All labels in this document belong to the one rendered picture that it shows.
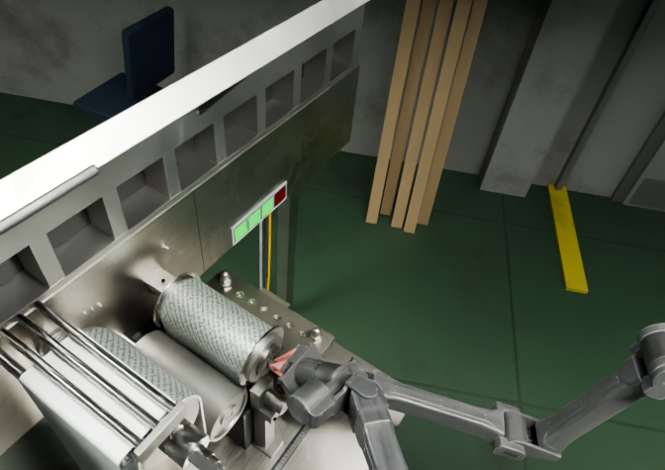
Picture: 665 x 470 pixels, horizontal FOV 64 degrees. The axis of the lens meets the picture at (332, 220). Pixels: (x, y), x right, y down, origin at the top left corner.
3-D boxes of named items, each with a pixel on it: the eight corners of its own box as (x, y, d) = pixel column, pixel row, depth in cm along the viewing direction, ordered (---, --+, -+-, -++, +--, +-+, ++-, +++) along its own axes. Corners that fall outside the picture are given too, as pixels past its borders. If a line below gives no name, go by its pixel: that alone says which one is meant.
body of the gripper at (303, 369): (320, 363, 111) (345, 369, 106) (290, 401, 105) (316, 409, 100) (307, 340, 109) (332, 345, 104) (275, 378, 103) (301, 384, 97)
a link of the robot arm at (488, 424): (524, 407, 123) (530, 452, 115) (513, 419, 127) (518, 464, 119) (349, 351, 120) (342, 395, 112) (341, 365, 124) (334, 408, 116)
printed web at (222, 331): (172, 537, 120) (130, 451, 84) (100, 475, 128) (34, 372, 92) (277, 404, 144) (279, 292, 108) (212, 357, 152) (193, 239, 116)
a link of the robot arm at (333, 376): (360, 386, 100) (351, 360, 99) (336, 408, 96) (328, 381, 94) (333, 380, 105) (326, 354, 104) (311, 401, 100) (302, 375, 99)
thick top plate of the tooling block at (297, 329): (299, 391, 140) (300, 380, 136) (187, 315, 153) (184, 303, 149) (332, 347, 150) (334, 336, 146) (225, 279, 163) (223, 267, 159)
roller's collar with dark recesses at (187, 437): (185, 475, 92) (181, 461, 88) (160, 454, 94) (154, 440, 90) (211, 444, 96) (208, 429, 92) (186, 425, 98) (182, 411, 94)
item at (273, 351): (264, 379, 117) (255, 374, 110) (257, 374, 118) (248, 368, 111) (284, 349, 119) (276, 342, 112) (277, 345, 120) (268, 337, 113)
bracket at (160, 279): (163, 297, 121) (161, 291, 120) (144, 284, 123) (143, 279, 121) (179, 282, 124) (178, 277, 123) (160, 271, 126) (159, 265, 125)
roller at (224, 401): (213, 450, 114) (208, 426, 105) (129, 385, 122) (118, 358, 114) (248, 407, 121) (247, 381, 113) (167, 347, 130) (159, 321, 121)
